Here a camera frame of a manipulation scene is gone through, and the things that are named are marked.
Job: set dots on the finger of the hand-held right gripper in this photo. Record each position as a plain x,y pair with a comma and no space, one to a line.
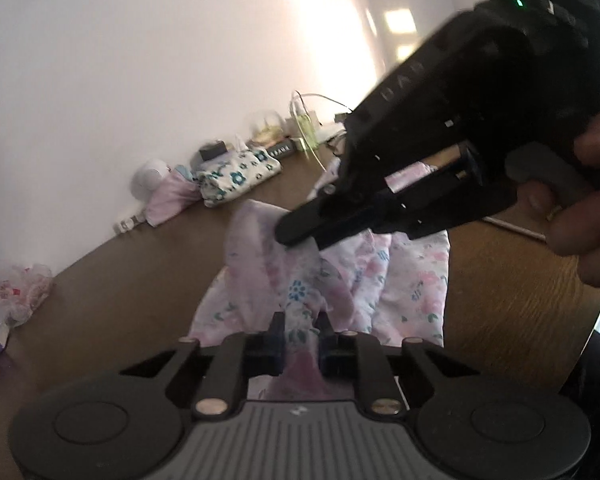
350,232
300,222

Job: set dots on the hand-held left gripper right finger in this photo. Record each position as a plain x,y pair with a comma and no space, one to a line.
326,340

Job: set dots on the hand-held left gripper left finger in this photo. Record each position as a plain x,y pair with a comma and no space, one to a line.
276,337

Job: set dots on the pink floral dress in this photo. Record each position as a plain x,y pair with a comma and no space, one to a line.
410,280

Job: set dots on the person's right hand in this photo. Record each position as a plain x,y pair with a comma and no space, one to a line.
592,240

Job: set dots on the white teal-flowered pouch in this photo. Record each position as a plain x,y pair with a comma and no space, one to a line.
235,176

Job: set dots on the white tissue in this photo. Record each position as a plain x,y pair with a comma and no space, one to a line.
240,143

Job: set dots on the clear yellow-filled container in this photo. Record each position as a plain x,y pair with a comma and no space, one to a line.
269,127

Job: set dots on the small black device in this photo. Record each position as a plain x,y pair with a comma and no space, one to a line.
213,151

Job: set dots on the light blue cloth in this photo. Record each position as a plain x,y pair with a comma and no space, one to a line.
185,172

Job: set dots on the pink cloth bag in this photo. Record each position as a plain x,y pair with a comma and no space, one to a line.
169,201

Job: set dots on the white round speaker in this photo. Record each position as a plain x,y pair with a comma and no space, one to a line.
147,177

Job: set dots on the clear printed plastic bag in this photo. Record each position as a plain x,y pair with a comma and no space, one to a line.
20,290

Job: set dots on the person's dark clothing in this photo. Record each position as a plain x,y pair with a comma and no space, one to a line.
595,370

